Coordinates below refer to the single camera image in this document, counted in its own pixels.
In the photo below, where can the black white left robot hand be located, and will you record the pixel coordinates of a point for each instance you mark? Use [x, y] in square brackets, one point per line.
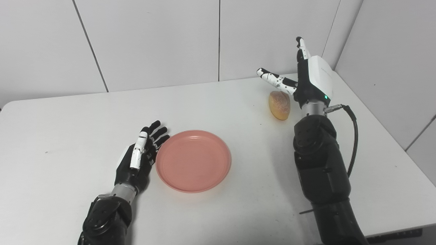
[131, 177]

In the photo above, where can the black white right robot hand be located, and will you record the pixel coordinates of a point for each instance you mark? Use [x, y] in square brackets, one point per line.
[316, 76]

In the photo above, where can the golden sugared bread roll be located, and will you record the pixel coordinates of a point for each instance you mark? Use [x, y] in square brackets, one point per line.
[280, 106]

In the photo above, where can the pink round plate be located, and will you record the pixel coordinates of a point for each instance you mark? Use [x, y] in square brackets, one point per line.
[193, 161]

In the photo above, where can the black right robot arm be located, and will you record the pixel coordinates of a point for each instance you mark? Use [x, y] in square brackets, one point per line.
[320, 163]

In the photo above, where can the black table frame rail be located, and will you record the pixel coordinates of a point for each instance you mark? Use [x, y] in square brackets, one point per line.
[398, 234]

